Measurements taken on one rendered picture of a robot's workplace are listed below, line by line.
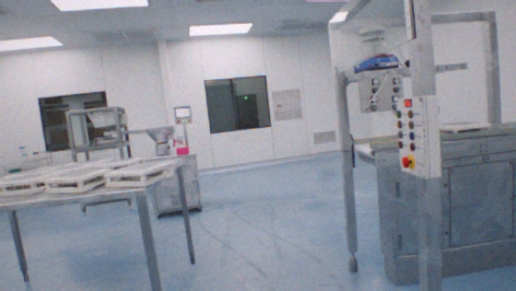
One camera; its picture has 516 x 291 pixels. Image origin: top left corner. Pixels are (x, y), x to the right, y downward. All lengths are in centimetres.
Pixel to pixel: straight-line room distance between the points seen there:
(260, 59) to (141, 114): 283
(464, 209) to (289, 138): 533
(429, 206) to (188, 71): 608
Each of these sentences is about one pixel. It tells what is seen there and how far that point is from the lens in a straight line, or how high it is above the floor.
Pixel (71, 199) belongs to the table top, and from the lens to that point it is 162.
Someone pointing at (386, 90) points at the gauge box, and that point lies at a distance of 184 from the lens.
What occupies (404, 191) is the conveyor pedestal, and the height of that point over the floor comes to 62.
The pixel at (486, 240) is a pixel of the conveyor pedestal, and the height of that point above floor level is 21.
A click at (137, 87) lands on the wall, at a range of 685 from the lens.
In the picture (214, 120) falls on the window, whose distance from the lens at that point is 678.
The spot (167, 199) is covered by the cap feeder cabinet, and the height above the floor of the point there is 23.
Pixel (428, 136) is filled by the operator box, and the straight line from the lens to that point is 106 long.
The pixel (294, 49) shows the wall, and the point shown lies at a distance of 736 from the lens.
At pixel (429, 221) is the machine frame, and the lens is 126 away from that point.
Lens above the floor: 116
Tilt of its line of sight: 6 degrees down
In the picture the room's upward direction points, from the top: 6 degrees counter-clockwise
